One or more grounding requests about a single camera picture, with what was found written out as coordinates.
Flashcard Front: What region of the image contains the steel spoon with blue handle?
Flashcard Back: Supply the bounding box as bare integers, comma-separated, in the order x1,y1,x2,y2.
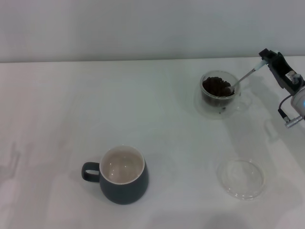
223,50,281,96

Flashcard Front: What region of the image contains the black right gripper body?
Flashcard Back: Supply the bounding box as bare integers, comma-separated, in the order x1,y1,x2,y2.
269,52,305,95

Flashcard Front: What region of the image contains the dark grey ceramic mug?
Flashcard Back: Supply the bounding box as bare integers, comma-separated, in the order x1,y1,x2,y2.
81,145,149,205

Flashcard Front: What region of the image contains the pile of coffee beans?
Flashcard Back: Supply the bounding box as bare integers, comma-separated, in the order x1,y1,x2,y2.
202,76,235,97

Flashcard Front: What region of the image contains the clear glass saucer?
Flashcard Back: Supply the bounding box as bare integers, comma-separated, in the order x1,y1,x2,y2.
216,158,266,201

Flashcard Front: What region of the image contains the black cable with metal plug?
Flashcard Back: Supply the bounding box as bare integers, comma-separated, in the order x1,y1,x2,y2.
277,95,294,119

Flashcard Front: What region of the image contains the double-wall clear glass cup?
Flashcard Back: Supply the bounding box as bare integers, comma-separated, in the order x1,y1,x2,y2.
194,70,251,120

